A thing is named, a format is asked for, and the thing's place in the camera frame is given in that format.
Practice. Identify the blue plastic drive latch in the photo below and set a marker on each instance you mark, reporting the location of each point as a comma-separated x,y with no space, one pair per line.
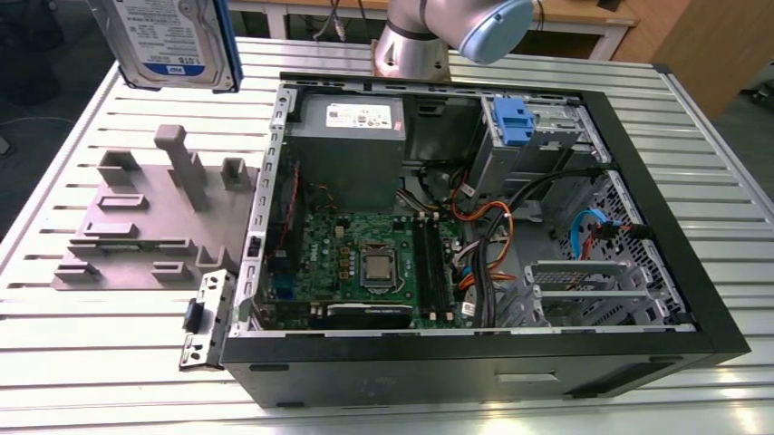
513,122

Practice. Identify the green RAM stick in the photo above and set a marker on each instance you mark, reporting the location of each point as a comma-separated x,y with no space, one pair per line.
120,248

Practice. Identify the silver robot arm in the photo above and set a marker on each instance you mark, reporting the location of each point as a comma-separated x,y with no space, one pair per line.
411,50

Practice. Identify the metal card retention bracket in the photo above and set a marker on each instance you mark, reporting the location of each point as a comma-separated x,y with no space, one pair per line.
211,317

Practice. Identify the wooden top desk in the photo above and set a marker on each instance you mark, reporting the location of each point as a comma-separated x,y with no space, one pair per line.
598,18

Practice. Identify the grey parts rack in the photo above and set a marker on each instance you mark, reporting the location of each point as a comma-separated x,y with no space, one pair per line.
151,226

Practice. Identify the black chair caster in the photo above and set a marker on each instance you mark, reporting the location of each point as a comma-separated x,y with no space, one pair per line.
764,93

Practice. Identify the black PC case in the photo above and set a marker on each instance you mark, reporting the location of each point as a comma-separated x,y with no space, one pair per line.
423,362

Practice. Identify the green motherboard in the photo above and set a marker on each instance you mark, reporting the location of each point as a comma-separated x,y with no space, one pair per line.
326,235

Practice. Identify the black graphics card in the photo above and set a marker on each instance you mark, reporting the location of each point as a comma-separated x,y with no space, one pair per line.
363,317

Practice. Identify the blue expansion slot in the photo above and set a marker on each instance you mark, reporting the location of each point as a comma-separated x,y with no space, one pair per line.
284,287

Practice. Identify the metal locking lever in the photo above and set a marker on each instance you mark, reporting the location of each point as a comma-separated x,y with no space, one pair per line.
402,272

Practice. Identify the white framed desk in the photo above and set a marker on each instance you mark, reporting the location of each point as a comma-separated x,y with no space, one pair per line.
276,22

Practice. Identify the metal disk bay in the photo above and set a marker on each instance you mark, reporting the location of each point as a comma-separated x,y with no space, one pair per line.
605,295

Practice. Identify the brown wooden cabinet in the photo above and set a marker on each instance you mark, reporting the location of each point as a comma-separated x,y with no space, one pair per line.
713,45

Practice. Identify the black CPU socket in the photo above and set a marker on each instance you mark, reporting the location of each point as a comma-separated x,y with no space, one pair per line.
377,248

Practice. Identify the grey power supply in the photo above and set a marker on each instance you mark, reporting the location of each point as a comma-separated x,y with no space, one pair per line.
345,172

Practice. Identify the hard disk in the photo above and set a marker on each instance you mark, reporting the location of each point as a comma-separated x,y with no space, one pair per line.
170,41

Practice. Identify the silver CPU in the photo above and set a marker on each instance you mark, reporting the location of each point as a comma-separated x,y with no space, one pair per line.
379,267

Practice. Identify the metal optical drive cage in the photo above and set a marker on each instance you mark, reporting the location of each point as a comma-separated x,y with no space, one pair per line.
514,163

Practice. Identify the black RAM slot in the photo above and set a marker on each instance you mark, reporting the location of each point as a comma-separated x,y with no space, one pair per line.
422,267
438,267
429,267

